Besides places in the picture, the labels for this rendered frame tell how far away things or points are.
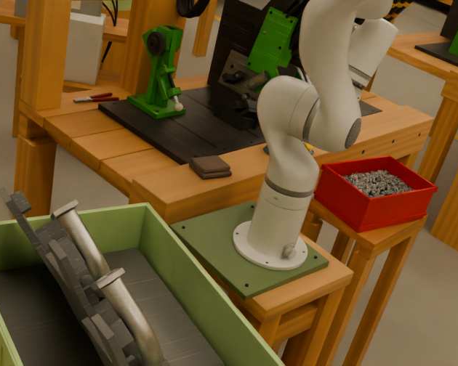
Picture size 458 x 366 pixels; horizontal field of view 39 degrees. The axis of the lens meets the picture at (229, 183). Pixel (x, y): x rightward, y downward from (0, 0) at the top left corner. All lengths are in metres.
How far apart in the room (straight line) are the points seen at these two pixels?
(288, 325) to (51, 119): 0.93
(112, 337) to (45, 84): 1.25
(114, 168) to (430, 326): 1.84
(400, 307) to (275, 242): 1.70
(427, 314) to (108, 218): 2.05
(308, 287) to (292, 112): 0.42
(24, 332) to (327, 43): 0.78
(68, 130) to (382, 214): 0.95
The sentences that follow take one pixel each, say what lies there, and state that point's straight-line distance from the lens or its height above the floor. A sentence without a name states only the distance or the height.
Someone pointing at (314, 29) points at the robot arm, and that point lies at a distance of 1.25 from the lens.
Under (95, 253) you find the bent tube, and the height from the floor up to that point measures 1.13.
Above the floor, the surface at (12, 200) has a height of 1.12.
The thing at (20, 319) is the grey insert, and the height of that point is 0.85.
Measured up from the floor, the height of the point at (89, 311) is 1.02.
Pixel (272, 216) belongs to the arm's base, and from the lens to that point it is 1.48.
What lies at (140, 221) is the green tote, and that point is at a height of 0.92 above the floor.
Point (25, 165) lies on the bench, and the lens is 2.14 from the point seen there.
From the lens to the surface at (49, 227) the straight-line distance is 1.37.
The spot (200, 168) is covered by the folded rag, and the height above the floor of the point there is 0.93.
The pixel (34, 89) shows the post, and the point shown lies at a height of 0.94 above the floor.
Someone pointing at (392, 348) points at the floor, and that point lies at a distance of 2.89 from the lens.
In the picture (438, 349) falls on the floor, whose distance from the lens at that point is 3.01.
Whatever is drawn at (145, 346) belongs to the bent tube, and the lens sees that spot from 0.90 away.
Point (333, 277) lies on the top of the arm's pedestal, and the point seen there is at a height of 0.85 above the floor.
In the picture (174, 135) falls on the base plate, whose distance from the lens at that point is 1.96.
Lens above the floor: 1.72
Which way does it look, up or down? 28 degrees down
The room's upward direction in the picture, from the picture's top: 14 degrees clockwise
